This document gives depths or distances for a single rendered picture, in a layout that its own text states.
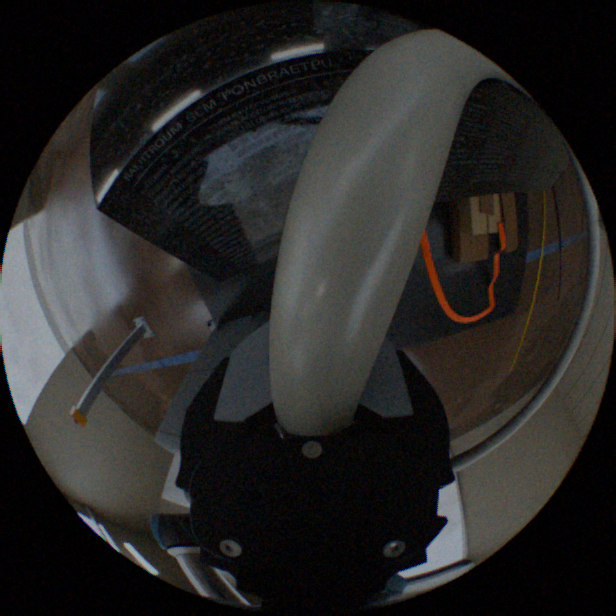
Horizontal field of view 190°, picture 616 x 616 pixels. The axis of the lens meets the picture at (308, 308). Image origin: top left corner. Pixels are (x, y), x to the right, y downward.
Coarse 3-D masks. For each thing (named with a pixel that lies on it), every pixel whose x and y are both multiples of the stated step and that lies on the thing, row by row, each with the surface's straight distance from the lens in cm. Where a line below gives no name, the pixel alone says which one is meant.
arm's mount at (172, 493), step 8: (176, 456) 94; (176, 464) 92; (176, 472) 90; (168, 480) 93; (168, 488) 92; (176, 488) 89; (168, 496) 95; (176, 496) 95; (184, 496) 95; (184, 504) 101
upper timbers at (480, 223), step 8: (464, 200) 105; (472, 200) 103; (496, 200) 117; (464, 208) 106; (472, 208) 103; (496, 208) 117; (464, 216) 107; (472, 216) 103; (480, 216) 107; (488, 216) 112; (496, 216) 117; (464, 224) 108; (472, 224) 103; (480, 224) 107; (488, 224) 112; (496, 224) 117; (472, 232) 104; (480, 232) 108; (488, 232) 113; (496, 232) 118
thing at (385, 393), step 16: (384, 352) 10; (384, 368) 9; (400, 368) 9; (368, 384) 8; (384, 384) 9; (400, 384) 9; (368, 400) 8; (384, 400) 8; (400, 400) 8; (368, 416) 8; (384, 416) 8; (400, 416) 8; (368, 432) 9
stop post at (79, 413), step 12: (144, 324) 188; (132, 336) 182; (144, 336) 202; (120, 348) 176; (108, 360) 176; (120, 360) 175; (108, 372) 170; (96, 384) 167; (84, 396) 167; (96, 396) 167; (72, 408) 172; (84, 408) 166; (84, 420) 165
